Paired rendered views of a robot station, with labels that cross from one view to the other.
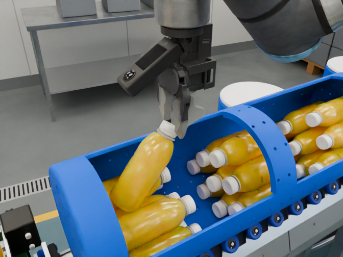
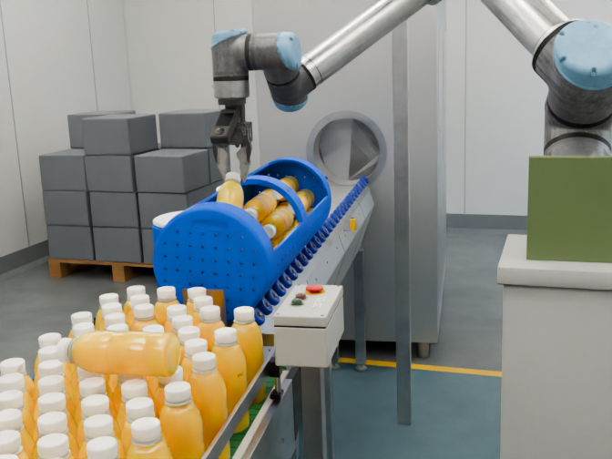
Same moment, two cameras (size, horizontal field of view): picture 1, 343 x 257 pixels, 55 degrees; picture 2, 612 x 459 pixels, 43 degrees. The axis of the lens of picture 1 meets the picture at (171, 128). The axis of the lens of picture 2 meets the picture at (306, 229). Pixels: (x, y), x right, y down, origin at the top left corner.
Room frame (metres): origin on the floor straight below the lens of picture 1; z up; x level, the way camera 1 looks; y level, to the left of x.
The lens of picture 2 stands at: (-0.94, 1.31, 1.56)
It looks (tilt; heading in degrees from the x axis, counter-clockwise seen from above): 13 degrees down; 313
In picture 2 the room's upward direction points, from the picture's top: 2 degrees counter-clockwise
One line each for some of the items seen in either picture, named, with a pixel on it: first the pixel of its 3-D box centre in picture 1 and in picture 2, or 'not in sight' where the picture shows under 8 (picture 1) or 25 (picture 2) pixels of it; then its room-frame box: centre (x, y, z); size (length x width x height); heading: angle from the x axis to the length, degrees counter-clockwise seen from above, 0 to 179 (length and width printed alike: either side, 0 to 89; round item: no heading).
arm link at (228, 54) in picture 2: not in sight; (230, 55); (0.55, -0.02, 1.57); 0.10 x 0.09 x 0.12; 30
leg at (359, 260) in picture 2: not in sight; (360, 311); (1.40, -1.54, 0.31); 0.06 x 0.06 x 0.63; 31
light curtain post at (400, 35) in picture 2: not in sight; (402, 230); (0.90, -1.21, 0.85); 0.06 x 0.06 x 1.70; 31
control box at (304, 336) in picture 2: not in sight; (311, 322); (0.05, 0.26, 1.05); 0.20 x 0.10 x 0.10; 121
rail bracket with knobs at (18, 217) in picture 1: (21, 232); not in sight; (0.55, 0.37, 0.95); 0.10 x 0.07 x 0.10; 31
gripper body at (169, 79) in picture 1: (185, 57); (234, 122); (0.56, -0.02, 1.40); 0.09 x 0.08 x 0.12; 121
